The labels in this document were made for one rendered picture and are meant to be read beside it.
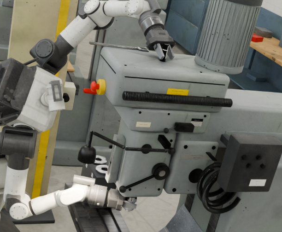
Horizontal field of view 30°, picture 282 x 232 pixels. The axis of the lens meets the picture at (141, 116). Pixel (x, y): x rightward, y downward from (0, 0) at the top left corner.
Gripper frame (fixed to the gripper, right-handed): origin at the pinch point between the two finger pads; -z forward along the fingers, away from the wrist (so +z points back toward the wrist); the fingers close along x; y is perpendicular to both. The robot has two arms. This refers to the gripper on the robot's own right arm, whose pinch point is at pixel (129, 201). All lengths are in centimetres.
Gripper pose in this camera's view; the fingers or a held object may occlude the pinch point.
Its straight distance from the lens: 236.7
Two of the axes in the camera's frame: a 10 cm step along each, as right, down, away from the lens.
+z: -9.8, -2.1, -0.6
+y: -2.1, 9.0, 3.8
